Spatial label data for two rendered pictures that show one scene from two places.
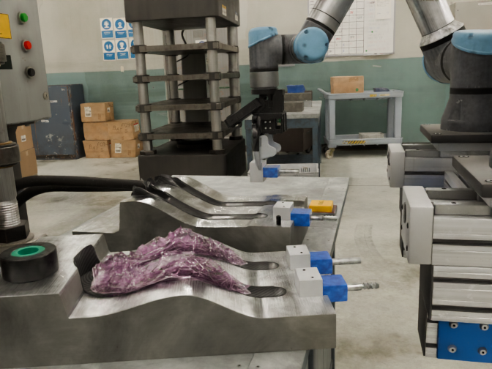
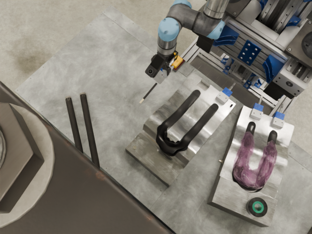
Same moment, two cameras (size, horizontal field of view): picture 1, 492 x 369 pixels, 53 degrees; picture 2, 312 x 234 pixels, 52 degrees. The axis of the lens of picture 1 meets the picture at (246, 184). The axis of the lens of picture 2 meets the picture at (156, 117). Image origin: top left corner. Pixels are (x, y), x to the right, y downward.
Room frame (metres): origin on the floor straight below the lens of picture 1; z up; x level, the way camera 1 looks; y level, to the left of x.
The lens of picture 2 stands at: (1.11, 0.62, 2.29)
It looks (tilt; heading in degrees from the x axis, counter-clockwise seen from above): 70 degrees down; 287
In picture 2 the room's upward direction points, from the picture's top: 8 degrees clockwise
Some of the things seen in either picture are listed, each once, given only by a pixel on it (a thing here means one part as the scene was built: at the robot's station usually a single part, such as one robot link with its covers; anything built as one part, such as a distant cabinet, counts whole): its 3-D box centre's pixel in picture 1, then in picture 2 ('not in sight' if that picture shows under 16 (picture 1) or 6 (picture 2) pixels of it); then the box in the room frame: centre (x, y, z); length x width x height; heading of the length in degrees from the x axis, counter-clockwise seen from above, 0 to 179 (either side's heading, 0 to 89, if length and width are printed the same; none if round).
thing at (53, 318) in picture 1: (169, 285); (253, 162); (0.76, 0.13, 0.86); 0.50 x 0.26 x 0.11; 92
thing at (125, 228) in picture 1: (195, 214); (181, 126); (1.13, 0.12, 0.87); 0.50 x 0.26 x 0.14; 75
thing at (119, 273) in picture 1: (170, 259); (255, 159); (0.77, 0.13, 0.90); 0.26 x 0.18 x 0.08; 92
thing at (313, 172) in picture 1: (283, 176); not in sight; (4.27, -0.34, 0.28); 0.61 x 0.41 x 0.15; 80
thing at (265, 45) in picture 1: (264, 49); (168, 33); (1.32, -0.06, 1.25); 0.09 x 0.08 x 0.11; 91
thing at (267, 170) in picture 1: (275, 170); (165, 69); (1.32, -0.08, 0.93); 0.13 x 0.05 x 0.05; 75
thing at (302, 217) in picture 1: (305, 217); (227, 92); (1.00, -0.12, 0.89); 0.13 x 0.05 x 0.05; 75
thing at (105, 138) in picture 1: (112, 129); not in sight; (7.60, 2.02, 0.42); 0.86 x 0.33 x 0.83; 80
